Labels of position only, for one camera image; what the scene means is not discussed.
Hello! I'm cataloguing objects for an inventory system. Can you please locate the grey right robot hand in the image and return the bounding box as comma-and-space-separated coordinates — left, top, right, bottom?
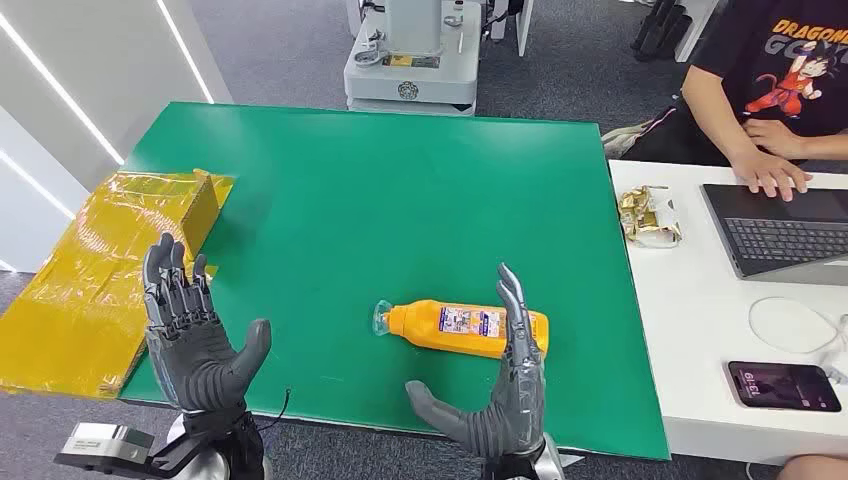
405, 262, 549, 462

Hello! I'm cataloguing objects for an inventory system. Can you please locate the white desk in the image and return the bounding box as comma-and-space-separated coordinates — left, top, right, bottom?
608, 158, 848, 466

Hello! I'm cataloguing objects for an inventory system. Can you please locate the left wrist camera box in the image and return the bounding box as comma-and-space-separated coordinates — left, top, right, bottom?
54, 422, 157, 474

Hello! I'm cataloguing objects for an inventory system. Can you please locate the person's knee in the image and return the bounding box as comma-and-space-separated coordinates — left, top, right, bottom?
771, 453, 848, 480

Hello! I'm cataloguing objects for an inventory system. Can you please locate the gold snack wrapper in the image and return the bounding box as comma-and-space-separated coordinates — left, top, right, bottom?
617, 185, 684, 250

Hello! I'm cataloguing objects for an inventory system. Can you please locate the black smartphone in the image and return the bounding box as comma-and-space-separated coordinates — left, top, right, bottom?
726, 360, 843, 414

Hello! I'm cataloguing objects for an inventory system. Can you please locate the white cable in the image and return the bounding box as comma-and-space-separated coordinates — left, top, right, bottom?
748, 296, 848, 356

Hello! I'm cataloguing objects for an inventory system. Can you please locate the beige bag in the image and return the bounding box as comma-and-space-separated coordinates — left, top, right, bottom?
601, 105, 678, 160

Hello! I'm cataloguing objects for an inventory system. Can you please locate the person's left hand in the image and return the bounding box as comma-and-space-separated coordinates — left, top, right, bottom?
741, 117, 806, 162

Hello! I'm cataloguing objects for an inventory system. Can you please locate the grey laptop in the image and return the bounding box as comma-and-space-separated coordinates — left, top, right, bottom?
700, 183, 848, 287

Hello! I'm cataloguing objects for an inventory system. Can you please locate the white furniture leg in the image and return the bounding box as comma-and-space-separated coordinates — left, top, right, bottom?
674, 0, 720, 64

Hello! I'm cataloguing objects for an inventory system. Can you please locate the white panel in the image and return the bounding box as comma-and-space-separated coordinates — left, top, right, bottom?
513, 0, 535, 58

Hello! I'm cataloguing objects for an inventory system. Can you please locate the person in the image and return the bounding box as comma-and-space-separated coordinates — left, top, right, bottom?
622, 0, 848, 203

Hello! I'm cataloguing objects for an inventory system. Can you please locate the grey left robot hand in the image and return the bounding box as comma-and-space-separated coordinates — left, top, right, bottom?
142, 231, 274, 415

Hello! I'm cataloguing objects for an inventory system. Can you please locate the green table mat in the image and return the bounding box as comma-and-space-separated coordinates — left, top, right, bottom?
119, 101, 672, 462

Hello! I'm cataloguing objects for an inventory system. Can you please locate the thin black wire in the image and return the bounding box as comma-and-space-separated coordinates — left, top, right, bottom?
254, 388, 293, 435

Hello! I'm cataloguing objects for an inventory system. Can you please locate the orange plastic bottle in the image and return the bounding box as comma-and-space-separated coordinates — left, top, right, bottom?
372, 299, 550, 360

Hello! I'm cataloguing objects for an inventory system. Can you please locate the yellow taped cardboard box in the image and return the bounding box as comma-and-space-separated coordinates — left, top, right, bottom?
0, 168, 236, 401

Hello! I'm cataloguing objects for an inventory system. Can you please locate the person's right hand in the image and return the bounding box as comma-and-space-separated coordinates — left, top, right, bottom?
728, 148, 814, 203

